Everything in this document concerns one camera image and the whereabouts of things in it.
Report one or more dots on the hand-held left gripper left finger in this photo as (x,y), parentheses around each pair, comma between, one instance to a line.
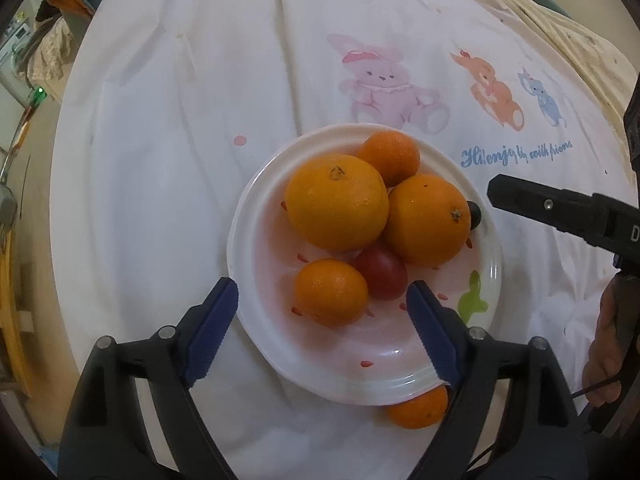
(210,335)

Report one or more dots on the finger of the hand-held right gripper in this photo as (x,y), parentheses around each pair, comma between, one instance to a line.
(535,202)

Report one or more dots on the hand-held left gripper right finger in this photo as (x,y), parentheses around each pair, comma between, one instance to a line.
(434,335)

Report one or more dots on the dark grape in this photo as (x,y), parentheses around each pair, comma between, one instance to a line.
(474,215)

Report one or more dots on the small tangerine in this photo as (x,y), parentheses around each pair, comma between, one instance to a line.
(419,406)
(390,157)
(331,291)

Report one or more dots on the pink dotted white plate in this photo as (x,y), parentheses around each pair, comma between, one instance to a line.
(360,320)

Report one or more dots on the red cherry tomato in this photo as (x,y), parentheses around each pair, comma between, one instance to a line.
(382,272)

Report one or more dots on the large orange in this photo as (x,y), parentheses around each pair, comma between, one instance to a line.
(425,220)
(336,202)

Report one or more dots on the person's right hand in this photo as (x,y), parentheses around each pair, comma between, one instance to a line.
(602,345)

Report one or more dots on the grey clothing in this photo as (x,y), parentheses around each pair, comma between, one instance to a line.
(632,125)

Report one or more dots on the pale yellow printed blanket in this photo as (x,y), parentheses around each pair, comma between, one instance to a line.
(560,15)

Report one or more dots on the white cartoon printed bedsheet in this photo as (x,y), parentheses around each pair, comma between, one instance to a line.
(200,135)

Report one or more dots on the yellow wooden rack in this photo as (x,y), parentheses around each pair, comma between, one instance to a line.
(11,310)

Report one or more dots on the floor cleaner with green light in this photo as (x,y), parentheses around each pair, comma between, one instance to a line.
(25,125)

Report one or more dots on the floral cloth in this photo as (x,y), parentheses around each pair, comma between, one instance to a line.
(47,55)

